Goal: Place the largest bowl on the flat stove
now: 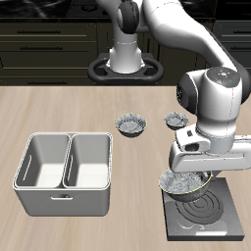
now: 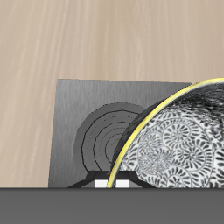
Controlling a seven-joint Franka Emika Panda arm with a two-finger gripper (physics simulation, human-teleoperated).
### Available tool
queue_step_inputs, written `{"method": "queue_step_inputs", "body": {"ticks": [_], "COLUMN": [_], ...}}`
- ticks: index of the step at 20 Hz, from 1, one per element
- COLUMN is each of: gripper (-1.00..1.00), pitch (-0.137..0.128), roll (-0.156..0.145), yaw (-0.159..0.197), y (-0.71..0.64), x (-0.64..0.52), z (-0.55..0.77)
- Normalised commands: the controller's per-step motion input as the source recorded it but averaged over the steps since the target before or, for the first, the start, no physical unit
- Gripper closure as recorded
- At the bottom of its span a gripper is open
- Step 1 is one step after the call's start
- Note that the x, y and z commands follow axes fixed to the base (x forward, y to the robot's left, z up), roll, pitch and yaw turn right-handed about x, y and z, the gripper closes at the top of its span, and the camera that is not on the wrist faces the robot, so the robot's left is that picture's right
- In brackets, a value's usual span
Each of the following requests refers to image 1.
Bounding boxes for large grey fluted bowl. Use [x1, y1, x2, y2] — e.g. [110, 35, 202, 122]
[158, 168, 214, 203]

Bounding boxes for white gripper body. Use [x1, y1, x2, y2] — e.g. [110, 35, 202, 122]
[168, 134, 251, 174]

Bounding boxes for flat black base plate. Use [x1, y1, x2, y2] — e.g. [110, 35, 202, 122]
[87, 52, 165, 83]

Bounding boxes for dark grey stove plate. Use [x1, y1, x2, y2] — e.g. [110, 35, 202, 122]
[162, 176, 246, 242]

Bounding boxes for dark kitchen cupboards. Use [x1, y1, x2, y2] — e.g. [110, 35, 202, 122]
[0, 0, 251, 87]

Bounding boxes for medium grey fluted bowl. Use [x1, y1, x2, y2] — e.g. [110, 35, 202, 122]
[114, 112, 148, 138]

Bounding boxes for white two-bin basket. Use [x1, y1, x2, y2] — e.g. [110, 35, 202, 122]
[12, 131, 114, 218]

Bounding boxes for small grey fluted bowl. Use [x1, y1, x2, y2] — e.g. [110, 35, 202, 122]
[163, 111, 190, 131]

